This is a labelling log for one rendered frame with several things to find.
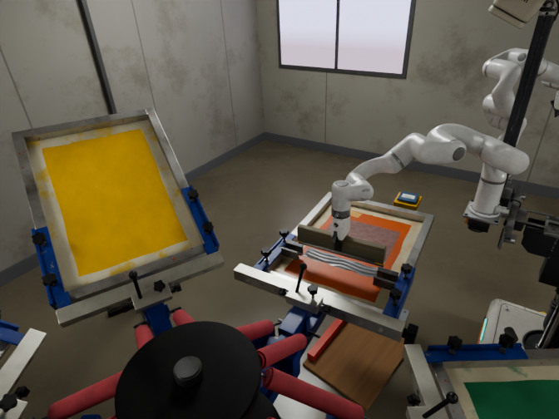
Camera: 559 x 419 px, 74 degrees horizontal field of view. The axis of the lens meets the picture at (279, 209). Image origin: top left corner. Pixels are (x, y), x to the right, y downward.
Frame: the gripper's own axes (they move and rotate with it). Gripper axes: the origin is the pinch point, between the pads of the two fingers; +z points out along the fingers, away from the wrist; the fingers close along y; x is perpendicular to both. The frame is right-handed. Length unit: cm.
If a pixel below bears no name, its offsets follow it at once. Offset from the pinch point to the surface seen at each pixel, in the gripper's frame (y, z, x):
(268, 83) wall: 335, 26, 241
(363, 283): -3.2, 14.0, -12.5
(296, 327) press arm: -43.3, 5.0, -2.1
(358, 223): 38.4, 14.1, 4.9
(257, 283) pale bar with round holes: -29.1, 7.1, 22.9
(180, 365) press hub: -87, -26, 2
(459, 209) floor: 246, 112, -34
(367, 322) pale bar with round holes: -29.2, 6.8, -22.2
